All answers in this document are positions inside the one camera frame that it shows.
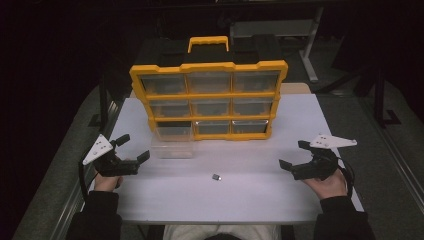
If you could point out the clear plastic drawer bin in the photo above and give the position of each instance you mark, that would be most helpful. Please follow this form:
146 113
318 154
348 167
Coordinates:
172 146

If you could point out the grid of clear cabinet drawers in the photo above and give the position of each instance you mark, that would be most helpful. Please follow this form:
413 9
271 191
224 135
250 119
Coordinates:
208 82

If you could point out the person's right hand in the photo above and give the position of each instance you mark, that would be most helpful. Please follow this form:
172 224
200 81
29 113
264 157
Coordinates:
328 187

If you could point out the black metal stand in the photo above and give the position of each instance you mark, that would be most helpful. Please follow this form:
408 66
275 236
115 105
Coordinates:
104 100
380 96

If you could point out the aluminium frame rail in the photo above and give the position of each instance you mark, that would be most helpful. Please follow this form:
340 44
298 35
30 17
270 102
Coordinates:
400 160
71 203

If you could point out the small grey metal part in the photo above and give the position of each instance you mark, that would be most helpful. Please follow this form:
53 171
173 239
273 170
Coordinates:
216 177

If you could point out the person's light trousers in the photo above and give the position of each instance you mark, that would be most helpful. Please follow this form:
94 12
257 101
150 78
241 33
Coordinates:
186 233

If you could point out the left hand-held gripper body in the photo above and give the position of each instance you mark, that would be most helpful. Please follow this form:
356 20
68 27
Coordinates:
115 165

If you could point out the person's left hand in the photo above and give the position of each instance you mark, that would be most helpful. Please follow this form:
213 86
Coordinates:
106 184

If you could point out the yellow black organizer cabinet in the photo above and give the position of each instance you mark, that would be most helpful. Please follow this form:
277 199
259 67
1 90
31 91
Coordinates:
210 66

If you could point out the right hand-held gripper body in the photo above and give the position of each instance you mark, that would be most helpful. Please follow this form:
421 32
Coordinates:
318 166

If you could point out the beige wooden board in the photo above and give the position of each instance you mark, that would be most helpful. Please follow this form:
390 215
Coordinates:
295 88

